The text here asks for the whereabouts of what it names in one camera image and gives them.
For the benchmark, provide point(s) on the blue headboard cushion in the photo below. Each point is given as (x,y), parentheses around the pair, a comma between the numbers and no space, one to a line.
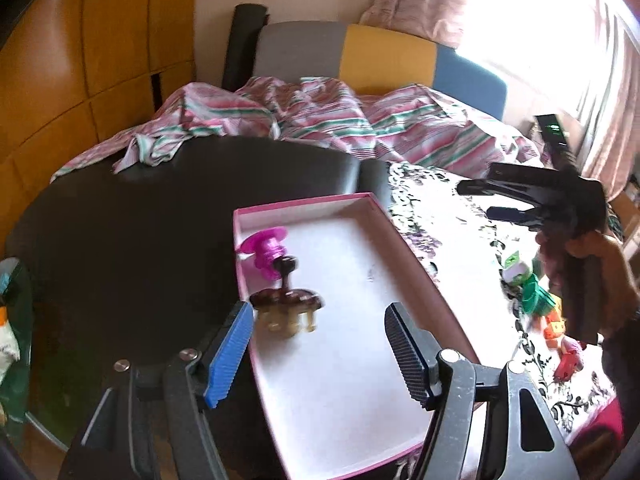
(470,82)

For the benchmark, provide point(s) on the brown plastic toy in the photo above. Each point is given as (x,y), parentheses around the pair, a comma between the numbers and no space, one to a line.
(285,302)

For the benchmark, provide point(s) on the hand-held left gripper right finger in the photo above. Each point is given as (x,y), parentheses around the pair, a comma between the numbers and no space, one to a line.
(405,355)

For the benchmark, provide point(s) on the magenta plastic toy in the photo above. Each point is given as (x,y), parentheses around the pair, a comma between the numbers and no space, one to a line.
(262,252)

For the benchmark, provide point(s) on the striped pink blanket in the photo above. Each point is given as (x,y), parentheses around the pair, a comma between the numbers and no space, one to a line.
(400,120)

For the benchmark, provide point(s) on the person's right hand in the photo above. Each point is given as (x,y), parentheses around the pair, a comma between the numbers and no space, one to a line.
(617,285)

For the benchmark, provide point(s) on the green plastic toy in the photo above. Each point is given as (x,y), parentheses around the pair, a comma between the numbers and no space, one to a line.
(537,297)

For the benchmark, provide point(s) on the green plastic bag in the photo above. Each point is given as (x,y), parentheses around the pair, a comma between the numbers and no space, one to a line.
(15,360)

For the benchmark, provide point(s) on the dark red sheet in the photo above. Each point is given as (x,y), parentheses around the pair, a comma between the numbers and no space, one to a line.
(602,425)

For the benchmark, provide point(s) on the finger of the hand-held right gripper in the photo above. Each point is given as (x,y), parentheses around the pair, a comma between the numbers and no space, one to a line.
(515,182)
(510,214)

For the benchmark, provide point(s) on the orange toy block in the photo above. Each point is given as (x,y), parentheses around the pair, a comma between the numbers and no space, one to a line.
(554,331)

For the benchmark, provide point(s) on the wooden wardrobe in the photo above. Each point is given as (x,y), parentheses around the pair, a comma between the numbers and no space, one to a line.
(100,50)

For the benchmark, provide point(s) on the red and pink toy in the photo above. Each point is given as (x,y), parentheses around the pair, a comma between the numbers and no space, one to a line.
(569,360)

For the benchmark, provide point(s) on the pink cardboard box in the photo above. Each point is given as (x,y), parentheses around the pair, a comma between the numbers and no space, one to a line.
(345,270)

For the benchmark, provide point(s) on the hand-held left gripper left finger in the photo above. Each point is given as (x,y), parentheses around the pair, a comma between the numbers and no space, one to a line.
(232,355)

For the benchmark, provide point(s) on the person's right forearm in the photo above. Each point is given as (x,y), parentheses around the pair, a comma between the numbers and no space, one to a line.
(622,360)

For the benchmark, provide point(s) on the white floral tablecloth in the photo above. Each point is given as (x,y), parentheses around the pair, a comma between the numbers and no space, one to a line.
(465,270)

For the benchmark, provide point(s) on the green and white toy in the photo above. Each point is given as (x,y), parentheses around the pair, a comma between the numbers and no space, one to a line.
(516,270)

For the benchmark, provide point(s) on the grey headboard cushion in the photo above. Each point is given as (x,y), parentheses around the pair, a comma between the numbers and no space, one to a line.
(300,50)

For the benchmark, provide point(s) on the yellow headboard cushion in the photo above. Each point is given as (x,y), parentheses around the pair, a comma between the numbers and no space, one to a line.
(390,60)

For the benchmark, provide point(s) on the black rolled mat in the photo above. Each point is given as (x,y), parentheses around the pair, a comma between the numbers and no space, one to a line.
(245,45)

